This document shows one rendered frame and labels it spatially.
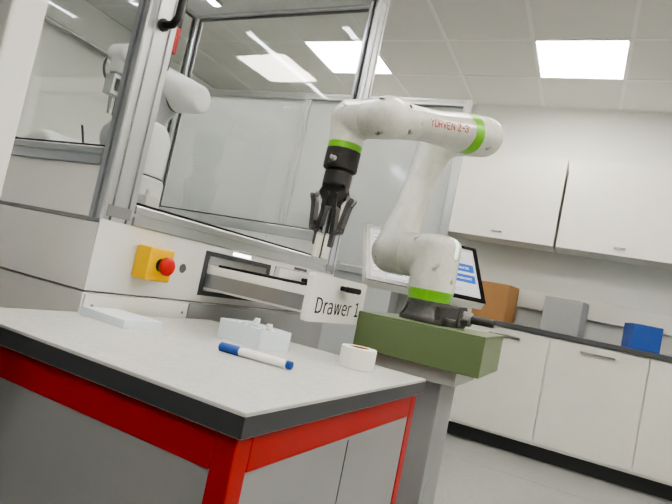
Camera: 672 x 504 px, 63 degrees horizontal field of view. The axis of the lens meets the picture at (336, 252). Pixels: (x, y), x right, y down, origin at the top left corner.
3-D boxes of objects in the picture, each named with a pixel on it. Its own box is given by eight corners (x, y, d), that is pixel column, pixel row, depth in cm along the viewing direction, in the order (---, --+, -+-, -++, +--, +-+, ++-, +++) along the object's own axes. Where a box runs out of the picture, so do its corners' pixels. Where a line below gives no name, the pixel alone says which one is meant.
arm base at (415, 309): (496, 335, 152) (500, 314, 153) (484, 335, 139) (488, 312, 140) (409, 317, 165) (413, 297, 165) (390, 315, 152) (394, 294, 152)
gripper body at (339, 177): (319, 166, 144) (311, 200, 144) (347, 170, 140) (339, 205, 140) (331, 174, 151) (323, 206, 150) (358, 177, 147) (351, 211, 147)
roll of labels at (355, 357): (333, 364, 105) (337, 344, 105) (343, 362, 111) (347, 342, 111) (368, 373, 102) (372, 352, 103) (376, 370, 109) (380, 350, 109)
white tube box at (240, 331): (287, 351, 110) (291, 332, 110) (257, 350, 103) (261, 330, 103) (247, 338, 118) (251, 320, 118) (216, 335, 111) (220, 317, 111)
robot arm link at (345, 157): (367, 159, 149) (337, 155, 153) (350, 145, 138) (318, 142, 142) (362, 180, 148) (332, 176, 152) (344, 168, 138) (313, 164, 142)
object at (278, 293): (352, 318, 146) (356, 295, 147) (304, 313, 124) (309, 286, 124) (235, 290, 165) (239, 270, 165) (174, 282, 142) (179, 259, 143)
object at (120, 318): (161, 330, 102) (163, 322, 103) (122, 328, 95) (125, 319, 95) (118, 316, 109) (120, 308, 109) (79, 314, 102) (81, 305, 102)
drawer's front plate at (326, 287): (359, 325, 147) (367, 285, 147) (305, 321, 121) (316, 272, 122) (353, 323, 147) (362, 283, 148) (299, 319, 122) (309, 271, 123)
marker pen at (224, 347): (293, 370, 89) (295, 360, 89) (288, 371, 87) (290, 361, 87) (222, 350, 94) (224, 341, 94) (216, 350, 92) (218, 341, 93)
